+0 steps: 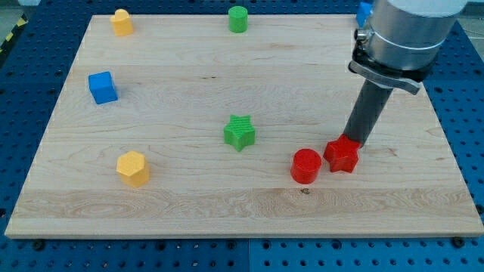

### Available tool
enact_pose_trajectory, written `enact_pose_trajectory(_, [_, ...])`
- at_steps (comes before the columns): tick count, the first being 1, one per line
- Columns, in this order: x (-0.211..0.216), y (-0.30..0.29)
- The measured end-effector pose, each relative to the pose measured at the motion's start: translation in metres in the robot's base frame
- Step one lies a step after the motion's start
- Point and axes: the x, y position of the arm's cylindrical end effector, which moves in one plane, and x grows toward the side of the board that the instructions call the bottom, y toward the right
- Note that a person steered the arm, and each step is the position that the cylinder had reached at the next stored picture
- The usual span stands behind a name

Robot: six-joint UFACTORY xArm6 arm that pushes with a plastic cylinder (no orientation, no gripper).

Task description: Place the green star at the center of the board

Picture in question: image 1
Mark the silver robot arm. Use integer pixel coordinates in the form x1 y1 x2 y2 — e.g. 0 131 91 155
349 0 467 94

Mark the blue block behind arm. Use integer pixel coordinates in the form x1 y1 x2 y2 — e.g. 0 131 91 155
355 1 373 27

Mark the green star block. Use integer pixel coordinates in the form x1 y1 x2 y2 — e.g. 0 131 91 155
224 115 256 152

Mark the wooden board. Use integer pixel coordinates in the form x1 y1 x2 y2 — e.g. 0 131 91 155
5 15 483 239

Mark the red star block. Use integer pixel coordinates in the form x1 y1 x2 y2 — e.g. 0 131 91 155
323 134 361 173

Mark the red cylinder block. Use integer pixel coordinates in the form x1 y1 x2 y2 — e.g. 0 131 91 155
290 149 322 184

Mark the yellow hexagon block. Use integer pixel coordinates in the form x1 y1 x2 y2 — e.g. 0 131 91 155
116 151 150 188

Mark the green cylinder block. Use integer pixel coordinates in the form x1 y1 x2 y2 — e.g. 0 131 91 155
228 6 248 33

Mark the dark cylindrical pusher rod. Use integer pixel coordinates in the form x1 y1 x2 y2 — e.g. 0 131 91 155
343 80 393 146

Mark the blue cube block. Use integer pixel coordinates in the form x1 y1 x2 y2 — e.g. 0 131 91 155
88 71 118 104

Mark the yellow heart block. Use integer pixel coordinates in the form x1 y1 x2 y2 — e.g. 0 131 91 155
110 9 134 36

